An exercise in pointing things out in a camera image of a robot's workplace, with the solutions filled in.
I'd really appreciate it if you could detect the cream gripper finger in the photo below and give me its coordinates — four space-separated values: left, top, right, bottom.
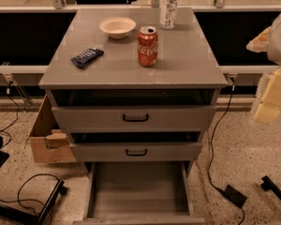
252 103 281 125

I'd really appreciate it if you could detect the grey bottom drawer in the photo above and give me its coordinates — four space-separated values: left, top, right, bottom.
73 161 205 225

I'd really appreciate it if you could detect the grey drawer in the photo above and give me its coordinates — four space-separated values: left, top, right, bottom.
51 89 217 133
73 161 205 225
70 132 202 162

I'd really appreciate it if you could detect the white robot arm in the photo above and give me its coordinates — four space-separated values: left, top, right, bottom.
246 13 281 125

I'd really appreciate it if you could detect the grey middle drawer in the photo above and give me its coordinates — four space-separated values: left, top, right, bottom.
70 132 202 162

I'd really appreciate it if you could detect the grey drawer cabinet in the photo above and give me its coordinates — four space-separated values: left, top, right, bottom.
38 7 229 173

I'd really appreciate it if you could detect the grey top drawer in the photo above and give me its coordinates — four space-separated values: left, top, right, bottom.
51 89 217 133

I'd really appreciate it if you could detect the black stand leg right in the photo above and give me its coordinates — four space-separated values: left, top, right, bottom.
261 175 281 201

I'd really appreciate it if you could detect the black power adapter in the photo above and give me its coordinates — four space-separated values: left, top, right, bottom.
223 185 247 208

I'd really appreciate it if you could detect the red cola can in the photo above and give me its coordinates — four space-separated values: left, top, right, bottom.
137 26 158 67

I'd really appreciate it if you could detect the clear plastic water bottle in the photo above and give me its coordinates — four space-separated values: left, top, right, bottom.
159 0 178 29

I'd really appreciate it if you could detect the beige bowl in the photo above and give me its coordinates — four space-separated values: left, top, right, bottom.
99 17 136 39

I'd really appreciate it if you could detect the dark blue snack packet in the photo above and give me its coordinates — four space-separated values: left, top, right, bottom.
71 48 104 68

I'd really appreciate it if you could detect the brown cardboard box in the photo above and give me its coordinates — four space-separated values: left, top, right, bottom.
29 96 76 163

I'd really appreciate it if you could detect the black stand base left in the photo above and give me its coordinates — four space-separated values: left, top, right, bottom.
0 179 67 225

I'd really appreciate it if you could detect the black cable right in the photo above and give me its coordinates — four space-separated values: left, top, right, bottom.
207 83 245 225

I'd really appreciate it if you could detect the black cable left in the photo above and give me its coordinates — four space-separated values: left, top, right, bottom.
0 80 21 148

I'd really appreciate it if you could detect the black floor cable loop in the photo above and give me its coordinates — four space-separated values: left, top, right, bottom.
0 172 61 225

